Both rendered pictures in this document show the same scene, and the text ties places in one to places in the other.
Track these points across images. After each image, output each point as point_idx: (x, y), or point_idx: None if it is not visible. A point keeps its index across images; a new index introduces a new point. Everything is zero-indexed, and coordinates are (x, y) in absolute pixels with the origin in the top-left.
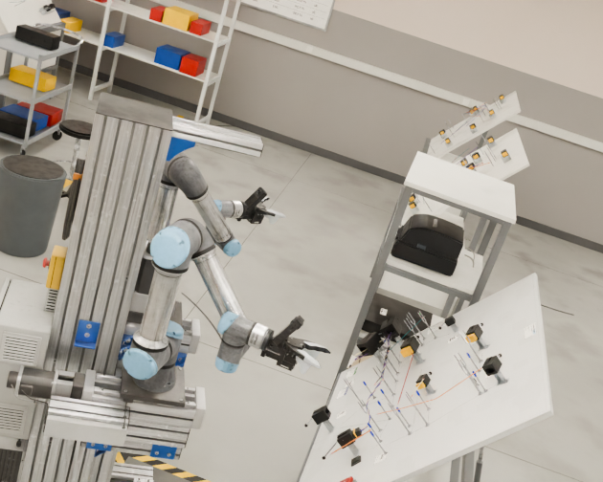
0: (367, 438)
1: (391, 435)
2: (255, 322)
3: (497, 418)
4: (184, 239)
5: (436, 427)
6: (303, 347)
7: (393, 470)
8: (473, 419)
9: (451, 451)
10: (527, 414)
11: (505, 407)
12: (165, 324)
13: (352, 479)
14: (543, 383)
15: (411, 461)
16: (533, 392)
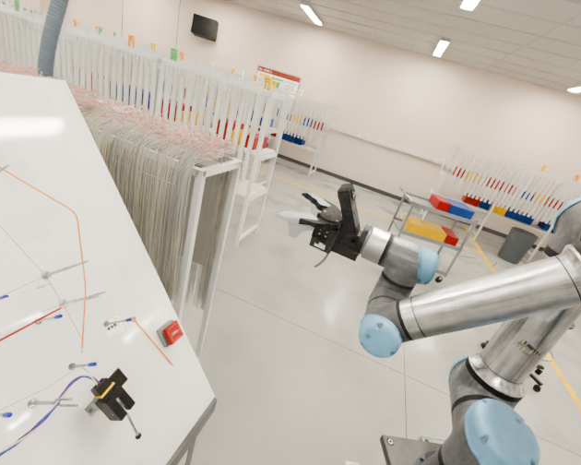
0: (53, 423)
1: (58, 350)
2: (393, 235)
3: (63, 149)
4: None
5: (59, 250)
6: (317, 215)
7: (139, 280)
8: (53, 186)
9: (118, 202)
10: (65, 107)
11: (39, 137)
12: (495, 332)
13: (165, 327)
14: None
15: (127, 259)
16: (9, 94)
